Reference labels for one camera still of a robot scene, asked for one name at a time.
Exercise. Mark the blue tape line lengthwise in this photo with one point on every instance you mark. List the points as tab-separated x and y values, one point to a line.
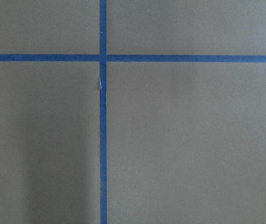
103	108

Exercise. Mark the blue tape line crosswise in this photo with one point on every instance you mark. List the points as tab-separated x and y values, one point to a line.
131	58

